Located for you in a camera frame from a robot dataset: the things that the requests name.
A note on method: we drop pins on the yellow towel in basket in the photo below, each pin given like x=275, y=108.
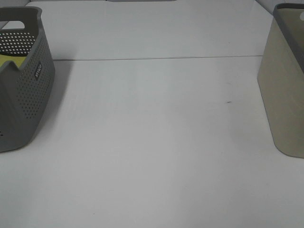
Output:
x=16, y=59

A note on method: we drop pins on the grey perforated plastic basket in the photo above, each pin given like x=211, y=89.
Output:
x=24, y=91

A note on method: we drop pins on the beige plastic basket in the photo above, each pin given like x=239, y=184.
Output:
x=281, y=78

